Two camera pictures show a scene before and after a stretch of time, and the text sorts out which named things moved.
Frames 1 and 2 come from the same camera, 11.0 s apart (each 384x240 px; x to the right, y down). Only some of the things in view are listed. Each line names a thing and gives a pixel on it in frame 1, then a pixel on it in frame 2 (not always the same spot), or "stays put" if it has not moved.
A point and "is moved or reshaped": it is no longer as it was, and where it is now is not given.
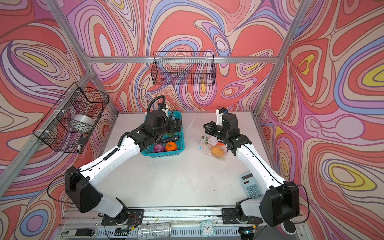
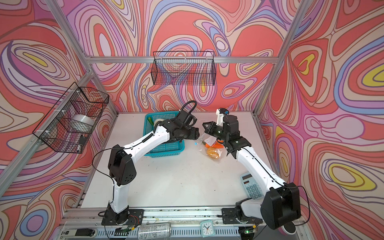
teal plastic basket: [170, 144] stays put
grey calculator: [252, 186] stays put
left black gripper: [177, 126] -> [195, 134]
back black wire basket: [186, 68] stays put
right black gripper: [210, 130] stays put
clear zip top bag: [212, 147] is moved or reshaped
